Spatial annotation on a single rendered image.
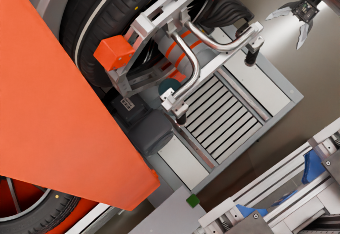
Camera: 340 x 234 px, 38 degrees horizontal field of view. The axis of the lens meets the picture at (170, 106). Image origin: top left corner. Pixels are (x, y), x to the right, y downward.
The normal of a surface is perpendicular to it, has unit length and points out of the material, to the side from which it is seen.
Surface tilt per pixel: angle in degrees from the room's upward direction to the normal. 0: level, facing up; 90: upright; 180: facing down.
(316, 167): 0
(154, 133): 0
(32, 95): 90
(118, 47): 45
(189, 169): 0
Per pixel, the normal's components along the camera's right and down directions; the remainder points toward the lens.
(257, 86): -0.04, -0.24
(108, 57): -0.56, 0.29
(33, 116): 0.66, 0.73
